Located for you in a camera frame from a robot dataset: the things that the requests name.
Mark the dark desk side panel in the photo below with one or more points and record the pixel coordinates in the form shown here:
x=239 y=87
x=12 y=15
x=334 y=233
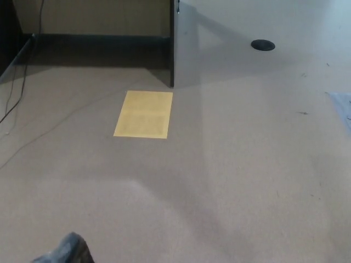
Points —
x=181 y=52

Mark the black printed plastic bag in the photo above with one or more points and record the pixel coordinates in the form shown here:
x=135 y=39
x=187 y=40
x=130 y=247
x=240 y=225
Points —
x=70 y=250

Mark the yellow paper sheet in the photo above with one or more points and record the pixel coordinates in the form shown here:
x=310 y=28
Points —
x=144 y=115

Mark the dark cabinet with glossy edge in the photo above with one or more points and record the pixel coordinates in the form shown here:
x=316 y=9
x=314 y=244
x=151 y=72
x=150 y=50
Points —
x=9 y=30

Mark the black round floor cover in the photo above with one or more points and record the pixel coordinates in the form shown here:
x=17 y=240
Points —
x=263 y=44

